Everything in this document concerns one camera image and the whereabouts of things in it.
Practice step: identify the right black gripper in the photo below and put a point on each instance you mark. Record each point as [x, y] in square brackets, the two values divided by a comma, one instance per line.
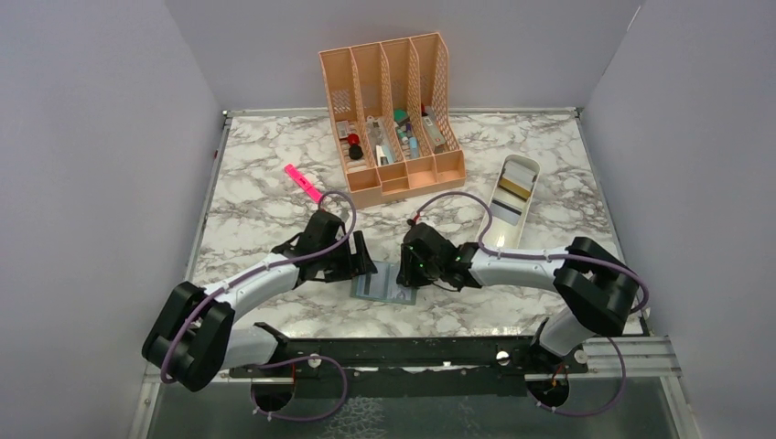
[407, 275]

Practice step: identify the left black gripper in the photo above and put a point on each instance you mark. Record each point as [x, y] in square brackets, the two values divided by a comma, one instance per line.
[355, 263]

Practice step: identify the green card holder wallet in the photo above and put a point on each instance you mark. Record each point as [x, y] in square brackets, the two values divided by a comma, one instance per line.
[360, 289]

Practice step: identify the silver VIP credit card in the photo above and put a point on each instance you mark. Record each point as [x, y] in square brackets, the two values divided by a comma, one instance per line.
[383, 283]

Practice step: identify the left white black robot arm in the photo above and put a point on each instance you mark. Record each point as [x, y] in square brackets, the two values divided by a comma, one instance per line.
[193, 337]

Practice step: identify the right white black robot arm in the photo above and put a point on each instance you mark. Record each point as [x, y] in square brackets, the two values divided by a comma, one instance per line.
[597, 289]

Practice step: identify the black round stamp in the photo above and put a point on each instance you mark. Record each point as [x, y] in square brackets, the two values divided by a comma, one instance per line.
[355, 152]

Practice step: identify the pink highlighter marker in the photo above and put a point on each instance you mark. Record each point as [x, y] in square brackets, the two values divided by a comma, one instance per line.
[304, 183]

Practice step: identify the white oblong plastic tray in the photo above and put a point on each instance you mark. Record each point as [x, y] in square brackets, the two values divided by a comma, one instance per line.
[501, 235]

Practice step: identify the grey red stapler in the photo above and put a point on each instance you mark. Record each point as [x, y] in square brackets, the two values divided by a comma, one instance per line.
[435, 136]

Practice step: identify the green eraser block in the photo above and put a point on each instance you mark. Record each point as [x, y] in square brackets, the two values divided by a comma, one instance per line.
[400, 116]

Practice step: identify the orange plastic desk organizer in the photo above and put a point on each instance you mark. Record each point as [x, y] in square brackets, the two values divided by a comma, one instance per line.
[363, 85]

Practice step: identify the black metal base rail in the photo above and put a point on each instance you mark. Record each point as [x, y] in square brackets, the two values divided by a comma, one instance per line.
[397, 367]

